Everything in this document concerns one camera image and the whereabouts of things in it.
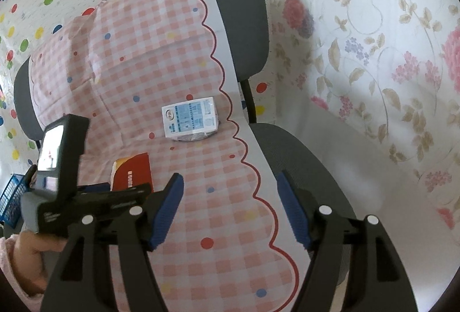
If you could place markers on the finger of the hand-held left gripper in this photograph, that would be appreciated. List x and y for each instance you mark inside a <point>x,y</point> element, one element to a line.
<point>115,200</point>

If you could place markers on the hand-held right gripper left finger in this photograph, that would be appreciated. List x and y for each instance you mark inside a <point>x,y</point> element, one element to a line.
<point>163,218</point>

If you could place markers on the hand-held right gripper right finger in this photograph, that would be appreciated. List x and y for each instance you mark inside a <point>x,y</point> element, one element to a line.
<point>293,211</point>

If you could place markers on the red box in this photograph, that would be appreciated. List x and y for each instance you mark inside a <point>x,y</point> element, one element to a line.
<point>134,171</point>

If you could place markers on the blue white tissue packet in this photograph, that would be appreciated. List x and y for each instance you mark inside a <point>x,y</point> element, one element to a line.
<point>187,118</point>

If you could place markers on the person's left forearm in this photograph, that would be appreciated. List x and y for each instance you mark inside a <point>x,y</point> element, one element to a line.
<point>14,292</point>

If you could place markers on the person's left hand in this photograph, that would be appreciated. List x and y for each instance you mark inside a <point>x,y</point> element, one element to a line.
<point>36,258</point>

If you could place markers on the blue plastic basket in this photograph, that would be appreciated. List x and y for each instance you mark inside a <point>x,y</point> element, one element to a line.
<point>10,200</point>

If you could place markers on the pink checked cloth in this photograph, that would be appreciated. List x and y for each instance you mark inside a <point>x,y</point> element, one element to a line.
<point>161,64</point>

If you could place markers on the floral cloth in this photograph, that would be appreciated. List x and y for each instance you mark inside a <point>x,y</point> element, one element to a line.
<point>359,46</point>

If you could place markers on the grey office chair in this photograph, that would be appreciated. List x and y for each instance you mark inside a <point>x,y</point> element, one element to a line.
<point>240,28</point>

